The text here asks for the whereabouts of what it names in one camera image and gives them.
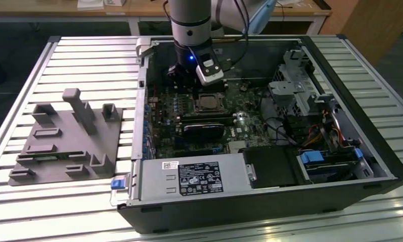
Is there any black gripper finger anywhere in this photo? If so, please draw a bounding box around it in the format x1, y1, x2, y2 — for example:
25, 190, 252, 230
188, 73, 204, 100
168, 64, 200, 100

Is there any silver CPU plate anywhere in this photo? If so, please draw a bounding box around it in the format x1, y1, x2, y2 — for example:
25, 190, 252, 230
201, 95, 221, 109

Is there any metal socket cover frame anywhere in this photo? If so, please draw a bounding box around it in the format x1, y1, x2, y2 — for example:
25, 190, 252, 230
193, 93, 226, 113

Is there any black RAM slot row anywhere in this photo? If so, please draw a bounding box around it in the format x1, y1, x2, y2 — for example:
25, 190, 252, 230
173, 78, 229, 93
180, 113, 238, 125

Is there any CPU socket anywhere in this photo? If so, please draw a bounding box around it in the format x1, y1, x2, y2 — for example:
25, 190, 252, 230
190, 93, 229, 114

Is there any black graphics card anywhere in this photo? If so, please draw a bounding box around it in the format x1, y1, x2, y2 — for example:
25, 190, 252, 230
182, 122, 226, 140

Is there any green motherboard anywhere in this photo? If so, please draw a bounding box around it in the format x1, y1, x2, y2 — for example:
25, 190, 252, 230
146, 80, 290, 159

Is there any grey metal drive cage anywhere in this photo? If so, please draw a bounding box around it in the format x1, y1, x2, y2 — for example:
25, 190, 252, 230
268, 49, 338, 117

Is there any silver chipset heatsink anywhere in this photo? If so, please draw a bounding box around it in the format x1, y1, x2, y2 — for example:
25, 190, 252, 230
228, 141, 248, 152

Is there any white box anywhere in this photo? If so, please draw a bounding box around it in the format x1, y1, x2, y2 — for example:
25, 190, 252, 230
77, 0, 106, 11

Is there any silver latch plate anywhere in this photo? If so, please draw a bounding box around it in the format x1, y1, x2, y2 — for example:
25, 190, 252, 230
245, 163, 258, 181

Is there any black plastic shroud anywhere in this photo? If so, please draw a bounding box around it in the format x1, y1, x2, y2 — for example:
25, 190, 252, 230
242, 145, 310, 190

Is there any silver power supply unit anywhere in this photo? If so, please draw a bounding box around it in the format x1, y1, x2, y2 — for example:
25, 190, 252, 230
126, 153, 253, 205

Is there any grey parts rack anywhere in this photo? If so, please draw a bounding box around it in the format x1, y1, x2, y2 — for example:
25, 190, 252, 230
8, 88, 125, 187

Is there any wooden desk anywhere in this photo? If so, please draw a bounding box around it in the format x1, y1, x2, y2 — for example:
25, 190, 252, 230
0, 0, 333, 36

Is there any blue case latch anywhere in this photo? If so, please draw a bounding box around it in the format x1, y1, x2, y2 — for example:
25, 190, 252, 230
110, 177, 126, 190

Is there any hard disk in blue carrier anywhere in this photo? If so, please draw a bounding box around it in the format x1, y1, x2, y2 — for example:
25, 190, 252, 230
297, 148, 361, 183

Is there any green RAM stick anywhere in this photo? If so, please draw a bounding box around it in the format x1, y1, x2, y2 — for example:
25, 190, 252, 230
32, 152, 72, 161

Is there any black open PC case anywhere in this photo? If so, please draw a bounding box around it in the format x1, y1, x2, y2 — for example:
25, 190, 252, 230
116, 34, 403, 234

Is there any wooden cabinet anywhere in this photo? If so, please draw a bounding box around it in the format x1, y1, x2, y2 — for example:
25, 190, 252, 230
342, 0, 403, 65

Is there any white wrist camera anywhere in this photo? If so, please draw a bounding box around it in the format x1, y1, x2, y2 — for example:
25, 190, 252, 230
194, 52, 225, 86

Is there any grey case handle bracket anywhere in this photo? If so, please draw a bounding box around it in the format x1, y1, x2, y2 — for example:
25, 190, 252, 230
136, 37, 156, 57

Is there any black wire bundle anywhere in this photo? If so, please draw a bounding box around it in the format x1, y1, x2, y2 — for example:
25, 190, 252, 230
264, 116, 301, 146

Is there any orange wire bundle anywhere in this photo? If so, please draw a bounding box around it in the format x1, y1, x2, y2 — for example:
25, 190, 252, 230
305, 125, 343, 147

